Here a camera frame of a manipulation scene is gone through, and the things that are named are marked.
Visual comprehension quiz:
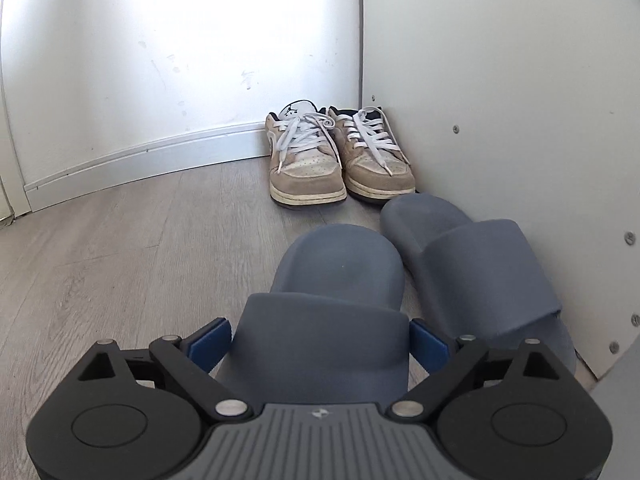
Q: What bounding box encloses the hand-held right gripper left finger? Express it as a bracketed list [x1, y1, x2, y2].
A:
[75, 317, 253, 420]

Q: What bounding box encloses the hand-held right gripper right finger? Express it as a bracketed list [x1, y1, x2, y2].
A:
[387, 319, 571, 420]

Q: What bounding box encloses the grey slide sandal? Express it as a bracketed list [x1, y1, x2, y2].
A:
[380, 194, 578, 378]
[227, 224, 411, 406]

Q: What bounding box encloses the tan and white sneaker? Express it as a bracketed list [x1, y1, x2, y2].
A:
[327, 105, 417, 197]
[265, 100, 348, 207]

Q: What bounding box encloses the white baseboard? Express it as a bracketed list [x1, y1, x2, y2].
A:
[22, 125, 272, 213]

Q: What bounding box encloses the white cabinet side panel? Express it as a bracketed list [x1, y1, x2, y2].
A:
[360, 0, 640, 396]

